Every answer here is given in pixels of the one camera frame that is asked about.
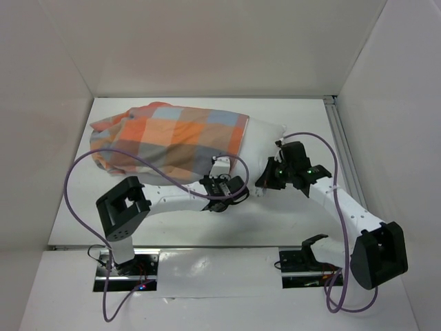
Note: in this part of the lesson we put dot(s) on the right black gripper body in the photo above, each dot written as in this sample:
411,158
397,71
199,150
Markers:
267,176

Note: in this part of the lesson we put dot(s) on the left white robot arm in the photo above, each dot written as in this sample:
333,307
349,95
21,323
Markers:
123,209

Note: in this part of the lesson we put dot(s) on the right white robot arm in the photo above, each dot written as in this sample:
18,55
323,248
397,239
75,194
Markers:
372,249

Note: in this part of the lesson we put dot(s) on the checkered orange grey pillowcase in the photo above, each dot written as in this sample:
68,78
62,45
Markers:
179,141

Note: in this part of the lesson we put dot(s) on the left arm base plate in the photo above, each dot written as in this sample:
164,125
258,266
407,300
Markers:
140,272

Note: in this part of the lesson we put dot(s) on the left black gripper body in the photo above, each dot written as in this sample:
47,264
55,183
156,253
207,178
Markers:
218,179

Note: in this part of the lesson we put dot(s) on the white pillow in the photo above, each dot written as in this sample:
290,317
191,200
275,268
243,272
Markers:
257,145

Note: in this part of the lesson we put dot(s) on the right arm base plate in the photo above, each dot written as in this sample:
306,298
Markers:
300,268

